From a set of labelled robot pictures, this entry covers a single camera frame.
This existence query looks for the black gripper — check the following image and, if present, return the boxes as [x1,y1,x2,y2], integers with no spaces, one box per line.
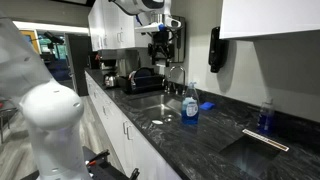
[148,31,177,67]

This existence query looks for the chrome sink soap pump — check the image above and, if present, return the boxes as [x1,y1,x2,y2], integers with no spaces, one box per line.
[163,76,172,94]

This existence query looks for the stainless steel sink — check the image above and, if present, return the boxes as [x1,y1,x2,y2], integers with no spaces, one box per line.
[125,93,184,127]

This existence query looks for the sink drain strainer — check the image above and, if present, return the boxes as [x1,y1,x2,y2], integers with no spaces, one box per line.
[162,114,176,123]

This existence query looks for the dark plate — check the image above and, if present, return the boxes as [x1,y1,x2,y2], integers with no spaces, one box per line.
[133,66,155,80]

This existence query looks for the chrome gooseneck faucet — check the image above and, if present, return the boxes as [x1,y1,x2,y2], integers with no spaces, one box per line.
[168,65,187,96]

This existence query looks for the black dish rack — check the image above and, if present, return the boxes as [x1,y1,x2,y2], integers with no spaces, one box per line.
[118,66,166,95]

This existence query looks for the steel coffee machine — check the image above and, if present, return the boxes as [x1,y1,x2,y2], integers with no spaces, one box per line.
[95,49,141,87]

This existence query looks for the steel kettle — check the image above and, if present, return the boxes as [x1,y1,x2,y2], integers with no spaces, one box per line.
[103,71,120,89]

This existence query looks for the blue dish soap bottle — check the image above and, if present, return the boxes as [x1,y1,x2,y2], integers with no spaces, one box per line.
[180,81,200,126]

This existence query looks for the blue sponge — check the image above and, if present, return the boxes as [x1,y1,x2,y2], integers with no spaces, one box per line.
[199,101,216,112]

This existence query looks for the black refrigerator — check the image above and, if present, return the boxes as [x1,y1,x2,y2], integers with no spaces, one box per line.
[64,32,92,98]

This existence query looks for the white lower cabinets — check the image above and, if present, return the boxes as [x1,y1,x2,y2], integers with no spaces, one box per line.
[84,71,184,180]

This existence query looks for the plain white upper cabinet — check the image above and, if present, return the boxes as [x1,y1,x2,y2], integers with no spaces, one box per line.
[218,0,320,41]

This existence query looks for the clear bottle with blue liquid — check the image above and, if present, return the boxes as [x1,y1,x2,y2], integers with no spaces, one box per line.
[257,97,276,136]

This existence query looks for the dark metal chair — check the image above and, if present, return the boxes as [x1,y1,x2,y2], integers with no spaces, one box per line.
[0,98,19,144]

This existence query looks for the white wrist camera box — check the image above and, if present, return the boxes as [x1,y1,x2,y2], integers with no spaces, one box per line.
[134,14,183,34]

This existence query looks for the white upper cabinet with handles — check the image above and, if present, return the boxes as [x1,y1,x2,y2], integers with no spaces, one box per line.
[87,0,151,52]

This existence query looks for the black camera on stand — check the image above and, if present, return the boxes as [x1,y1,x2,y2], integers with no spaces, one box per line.
[31,30,65,50]

